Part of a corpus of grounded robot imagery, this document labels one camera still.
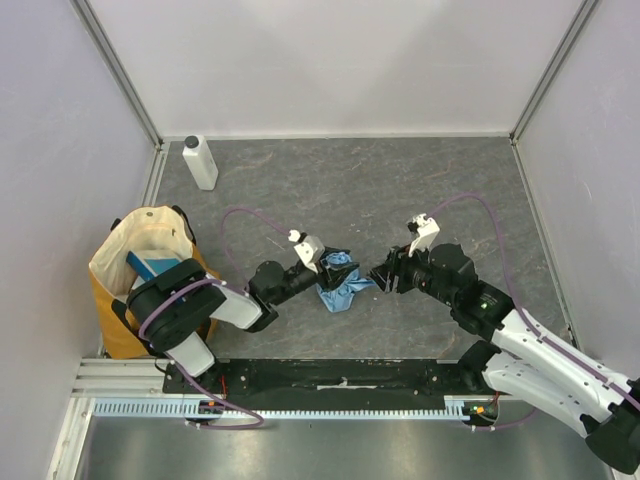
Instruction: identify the light blue folding umbrella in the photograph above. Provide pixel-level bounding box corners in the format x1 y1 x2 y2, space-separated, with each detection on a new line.
316 250 375 313

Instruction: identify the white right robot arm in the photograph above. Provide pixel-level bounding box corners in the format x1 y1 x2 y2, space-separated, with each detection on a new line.
369 244 639 475

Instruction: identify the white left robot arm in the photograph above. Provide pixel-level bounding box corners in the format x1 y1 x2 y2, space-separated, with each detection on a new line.
126 250 359 377

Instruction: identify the yellow canvas tote bag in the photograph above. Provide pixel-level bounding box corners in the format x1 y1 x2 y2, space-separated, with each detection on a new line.
88 205 219 359

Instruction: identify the blue book in bag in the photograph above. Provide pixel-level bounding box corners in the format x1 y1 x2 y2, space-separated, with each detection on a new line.
126 249 182 282

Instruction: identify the white plastic bottle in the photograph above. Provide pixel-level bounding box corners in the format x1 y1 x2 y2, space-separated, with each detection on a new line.
182 135 219 191

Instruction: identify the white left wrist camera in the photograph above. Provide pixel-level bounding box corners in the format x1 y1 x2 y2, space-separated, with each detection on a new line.
288 229 325 274

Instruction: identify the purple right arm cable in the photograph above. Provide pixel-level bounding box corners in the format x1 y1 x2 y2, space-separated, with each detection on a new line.
429 193 640 434

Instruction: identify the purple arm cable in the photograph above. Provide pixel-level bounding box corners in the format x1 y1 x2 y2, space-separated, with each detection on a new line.
138 207 296 430
429 193 640 434

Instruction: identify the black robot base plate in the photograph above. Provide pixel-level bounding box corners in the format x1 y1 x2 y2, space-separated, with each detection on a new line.
195 358 493 397

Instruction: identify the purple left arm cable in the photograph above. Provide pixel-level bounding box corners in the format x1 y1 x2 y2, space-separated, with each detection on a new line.
138 207 296 430

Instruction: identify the slotted cable duct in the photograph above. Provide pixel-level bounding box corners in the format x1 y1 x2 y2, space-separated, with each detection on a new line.
92 395 481 419

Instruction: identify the aluminium corner post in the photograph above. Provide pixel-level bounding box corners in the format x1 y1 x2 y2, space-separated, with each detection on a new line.
69 0 164 147
509 0 601 141

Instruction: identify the left aluminium corner post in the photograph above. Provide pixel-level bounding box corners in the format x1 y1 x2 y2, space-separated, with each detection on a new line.
69 0 164 147

